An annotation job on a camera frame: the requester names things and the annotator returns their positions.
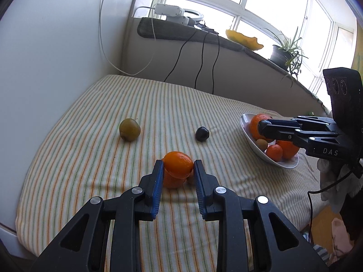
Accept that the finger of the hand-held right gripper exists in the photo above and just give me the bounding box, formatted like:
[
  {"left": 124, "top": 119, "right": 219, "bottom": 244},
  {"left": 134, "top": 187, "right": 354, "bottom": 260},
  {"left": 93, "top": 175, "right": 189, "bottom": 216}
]
[
  {"left": 261, "top": 131, "right": 342, "bottom": 148},
  {"left": 259, "top": 116, "right": 339, "bottom": 132}
]

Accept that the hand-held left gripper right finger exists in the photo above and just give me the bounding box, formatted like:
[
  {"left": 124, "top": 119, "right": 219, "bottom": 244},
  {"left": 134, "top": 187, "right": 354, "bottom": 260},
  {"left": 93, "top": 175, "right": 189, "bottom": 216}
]
[{"left": 193, "top": 159, "right": 329, "bottom": 272}]

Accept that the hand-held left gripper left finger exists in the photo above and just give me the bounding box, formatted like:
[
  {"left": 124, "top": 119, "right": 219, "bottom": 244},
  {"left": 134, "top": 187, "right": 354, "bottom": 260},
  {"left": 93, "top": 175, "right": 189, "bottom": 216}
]
[{"left": 28, "top": 159, "right": 165, "bottom": 272}]

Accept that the small tangerine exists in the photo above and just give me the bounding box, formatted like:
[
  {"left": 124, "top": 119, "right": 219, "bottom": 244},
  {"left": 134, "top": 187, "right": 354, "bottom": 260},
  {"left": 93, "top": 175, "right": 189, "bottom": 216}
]
[
  {"left": 162, "top": 168, "right": 195, "bottom": 189},
  {"left": 266, "top": 144, "right": 283, "bottom": 160}
]

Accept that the large orange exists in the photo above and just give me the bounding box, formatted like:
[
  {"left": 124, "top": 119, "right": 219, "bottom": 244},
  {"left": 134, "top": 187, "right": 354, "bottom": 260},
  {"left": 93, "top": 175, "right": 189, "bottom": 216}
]
[
  {"left": 250, "top": 114, "right": 274, "bottom": 141},
  {"left": 276, "top": 139, "right": 300, "bottom": 160}
]

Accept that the tiny oval kumquat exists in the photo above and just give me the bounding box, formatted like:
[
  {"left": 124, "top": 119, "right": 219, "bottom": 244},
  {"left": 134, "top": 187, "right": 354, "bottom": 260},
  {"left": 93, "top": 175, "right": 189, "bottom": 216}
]
[{"left": 164, "top": 151, "right": 194, "bottom": 178}]

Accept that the white floral plate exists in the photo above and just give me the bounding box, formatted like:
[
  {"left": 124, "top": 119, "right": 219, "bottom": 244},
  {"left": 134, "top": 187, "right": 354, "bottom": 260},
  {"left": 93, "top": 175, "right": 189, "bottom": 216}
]
[{"left": 240, "top": 113, "right": 299, "bottom": 169}]

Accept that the person's right hand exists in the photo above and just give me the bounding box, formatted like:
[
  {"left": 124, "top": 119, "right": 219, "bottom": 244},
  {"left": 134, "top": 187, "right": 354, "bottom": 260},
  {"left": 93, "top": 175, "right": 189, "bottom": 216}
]
[{"left": 317, "top": 159, "right": 355, "bottom": 213}]

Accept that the dark plum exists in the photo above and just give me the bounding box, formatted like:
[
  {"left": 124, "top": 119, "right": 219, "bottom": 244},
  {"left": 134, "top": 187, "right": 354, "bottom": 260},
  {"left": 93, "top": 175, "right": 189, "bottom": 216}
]
[{"left": 195, "top": 126, "right": 211, "bottom": 142}]

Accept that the striped table cloth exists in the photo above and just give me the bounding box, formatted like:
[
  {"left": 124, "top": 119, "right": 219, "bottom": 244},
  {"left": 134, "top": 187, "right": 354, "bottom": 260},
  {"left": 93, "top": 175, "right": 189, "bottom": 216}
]
[{"left": 15, "top": 74, "right": 324, "bottom": 272}]

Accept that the potted spider plant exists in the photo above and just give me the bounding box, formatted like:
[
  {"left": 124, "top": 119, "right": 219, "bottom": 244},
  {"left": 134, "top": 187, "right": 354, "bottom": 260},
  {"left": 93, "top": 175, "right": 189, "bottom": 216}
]
[{"left": 264, "top": 27, "right": 308, "bottom": 88}]

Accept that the yellow melon rind bowl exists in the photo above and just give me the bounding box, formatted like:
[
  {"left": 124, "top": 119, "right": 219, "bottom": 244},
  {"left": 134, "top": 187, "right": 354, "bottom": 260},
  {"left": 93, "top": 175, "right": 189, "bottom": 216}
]
[{"left": 225, "top": 29, "right": 264, "bottom": 51}]

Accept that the pink cloth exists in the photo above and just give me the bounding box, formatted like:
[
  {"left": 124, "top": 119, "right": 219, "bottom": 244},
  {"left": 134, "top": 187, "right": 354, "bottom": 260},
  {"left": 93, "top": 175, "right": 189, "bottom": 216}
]
[{"left": 330, "top": 218, "right": 358, "bottom": 258}]

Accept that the dark small device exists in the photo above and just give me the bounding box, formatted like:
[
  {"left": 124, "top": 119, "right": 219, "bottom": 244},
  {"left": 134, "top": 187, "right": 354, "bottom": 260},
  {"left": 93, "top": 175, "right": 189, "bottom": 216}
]
[{"left": 194, "top": 23, "right": 219, "bottom": 34}]

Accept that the grey sill mat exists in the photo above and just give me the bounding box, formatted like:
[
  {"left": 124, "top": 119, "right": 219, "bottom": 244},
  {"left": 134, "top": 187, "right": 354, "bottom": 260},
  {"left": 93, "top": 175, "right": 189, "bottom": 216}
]
[{"left": 137, "top": 17, "right": 247, "bottom": 52}]

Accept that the white cabinet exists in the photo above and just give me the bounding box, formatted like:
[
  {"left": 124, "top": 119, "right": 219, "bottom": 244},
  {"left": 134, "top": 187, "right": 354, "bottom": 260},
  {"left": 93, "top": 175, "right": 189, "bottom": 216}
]
[{"left": 0, "top": 0, "right": 137, "bottom": 250}]

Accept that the white boxy device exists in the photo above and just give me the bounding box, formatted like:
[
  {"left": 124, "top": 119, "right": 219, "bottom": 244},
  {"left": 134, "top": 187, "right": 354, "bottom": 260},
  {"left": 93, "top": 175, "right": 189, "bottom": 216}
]
[{"left": 153, "top": 3, "right": 189, "bottom": 26}]

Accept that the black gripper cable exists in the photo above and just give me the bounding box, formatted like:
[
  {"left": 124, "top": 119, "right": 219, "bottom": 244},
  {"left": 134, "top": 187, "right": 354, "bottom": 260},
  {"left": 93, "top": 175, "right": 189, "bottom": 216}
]
[{"left": 308, "top": 164, "right": 363, "bottom": 234}]

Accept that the white window frame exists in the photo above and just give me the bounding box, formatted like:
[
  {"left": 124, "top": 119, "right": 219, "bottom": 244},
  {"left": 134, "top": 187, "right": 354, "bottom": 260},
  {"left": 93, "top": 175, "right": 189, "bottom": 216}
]
[{"left": 133, "top": 0, "right": 358, "bottom": 97}]

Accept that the white ring light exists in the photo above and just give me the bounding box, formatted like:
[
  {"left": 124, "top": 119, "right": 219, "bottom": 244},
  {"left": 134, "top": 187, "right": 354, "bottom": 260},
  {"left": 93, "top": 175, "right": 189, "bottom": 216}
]
[{"left": 183, "top": 8, "right": 205, "bottom": 24}]

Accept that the white cable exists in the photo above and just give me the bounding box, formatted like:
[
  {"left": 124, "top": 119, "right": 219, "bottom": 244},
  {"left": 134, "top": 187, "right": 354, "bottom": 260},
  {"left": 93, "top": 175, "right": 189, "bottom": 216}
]
[{"left": 98, "top": 0, "right": 157, "bottom": 76}]

